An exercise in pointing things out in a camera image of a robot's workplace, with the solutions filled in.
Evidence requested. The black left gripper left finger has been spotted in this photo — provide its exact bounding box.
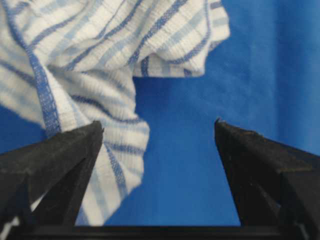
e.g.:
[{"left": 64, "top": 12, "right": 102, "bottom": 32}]
[{"left": 0, "top": 121, "right": 103, "bottom": 240}]

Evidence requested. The blue table mat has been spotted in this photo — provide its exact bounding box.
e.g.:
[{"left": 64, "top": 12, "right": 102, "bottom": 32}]
[{"left": 0, "top": 0, "right": 320, "bottom": 226}]

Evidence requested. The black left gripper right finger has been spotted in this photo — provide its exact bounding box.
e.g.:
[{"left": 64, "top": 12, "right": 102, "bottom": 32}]
[{"left": 214, "top": 120, "right": 320, "bottom": 240}]

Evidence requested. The white blue striped towel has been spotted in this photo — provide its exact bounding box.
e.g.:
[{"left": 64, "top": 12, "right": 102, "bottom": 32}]
[{"left": 0, "top": 0, "right": 230, "bottom": 226}]

